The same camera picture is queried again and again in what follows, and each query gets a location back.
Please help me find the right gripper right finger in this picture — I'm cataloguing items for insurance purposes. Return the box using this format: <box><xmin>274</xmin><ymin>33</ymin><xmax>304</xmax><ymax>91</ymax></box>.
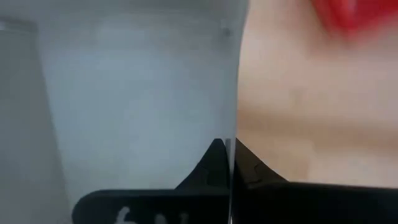
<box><xmin>232</xmin><ymin>138</ymin><xmax>398</xmax><ymax>224</ymax></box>

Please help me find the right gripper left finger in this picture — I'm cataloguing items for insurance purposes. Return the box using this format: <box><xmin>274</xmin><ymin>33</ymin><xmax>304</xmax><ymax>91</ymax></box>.
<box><xmin>71</xmin><ymin>138</ymin><xmax>231</xmax><ymax>224</ymax></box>

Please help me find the grey plastic storage bin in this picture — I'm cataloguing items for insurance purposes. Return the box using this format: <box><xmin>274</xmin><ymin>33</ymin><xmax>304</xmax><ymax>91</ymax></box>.
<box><xmin>0</xmin><ymin>0</ymin><xmax>249</xmax><ymax>224</ymax></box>

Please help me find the red plastic slotted basket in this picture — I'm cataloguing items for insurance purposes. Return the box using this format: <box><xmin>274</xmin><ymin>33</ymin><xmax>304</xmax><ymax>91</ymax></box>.
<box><xmin>310</xmin><ymin>0</ymin><xmax>398</xmax><ymax>35</ymax></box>

